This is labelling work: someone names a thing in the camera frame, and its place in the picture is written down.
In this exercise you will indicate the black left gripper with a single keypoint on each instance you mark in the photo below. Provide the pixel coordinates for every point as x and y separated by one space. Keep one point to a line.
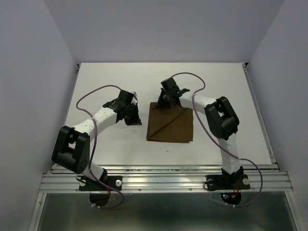
135 121

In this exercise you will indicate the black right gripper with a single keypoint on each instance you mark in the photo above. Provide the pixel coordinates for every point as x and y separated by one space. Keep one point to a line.
160 103

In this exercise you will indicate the brown cloth napkin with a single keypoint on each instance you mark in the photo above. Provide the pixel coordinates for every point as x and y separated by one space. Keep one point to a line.
173 125

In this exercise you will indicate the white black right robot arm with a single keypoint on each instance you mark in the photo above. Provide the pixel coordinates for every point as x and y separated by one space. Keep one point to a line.
223 125

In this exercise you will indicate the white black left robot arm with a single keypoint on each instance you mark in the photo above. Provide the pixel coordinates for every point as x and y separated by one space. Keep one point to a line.
72 148

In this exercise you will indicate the aluminium rail frame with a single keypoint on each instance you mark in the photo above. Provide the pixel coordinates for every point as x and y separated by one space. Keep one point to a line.
163 183

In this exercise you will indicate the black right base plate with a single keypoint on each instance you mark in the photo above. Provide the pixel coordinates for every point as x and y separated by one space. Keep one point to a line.
220 182

